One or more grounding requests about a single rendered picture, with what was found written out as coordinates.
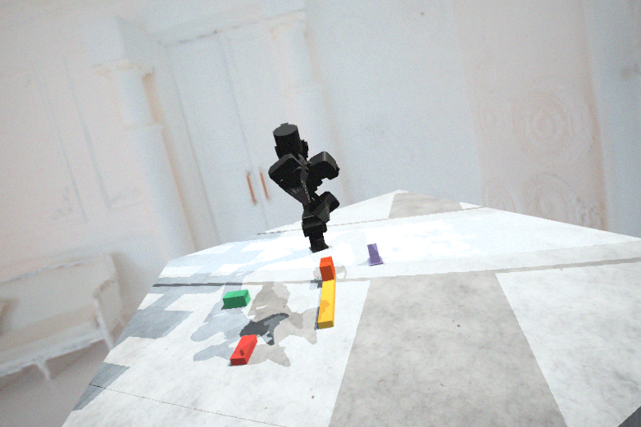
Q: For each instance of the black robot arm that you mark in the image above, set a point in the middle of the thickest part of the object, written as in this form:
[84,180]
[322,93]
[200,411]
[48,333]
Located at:
[322,166]

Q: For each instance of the red rectangular block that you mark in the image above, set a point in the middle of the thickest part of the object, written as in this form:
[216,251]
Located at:
[243,350]

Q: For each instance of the yellow bar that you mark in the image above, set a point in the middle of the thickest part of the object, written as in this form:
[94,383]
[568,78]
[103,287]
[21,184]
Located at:
[327,301]

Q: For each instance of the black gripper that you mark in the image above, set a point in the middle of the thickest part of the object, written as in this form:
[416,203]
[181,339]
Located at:
[288,173]

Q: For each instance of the green rectangular block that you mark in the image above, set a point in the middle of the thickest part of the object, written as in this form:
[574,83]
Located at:
[239,298]

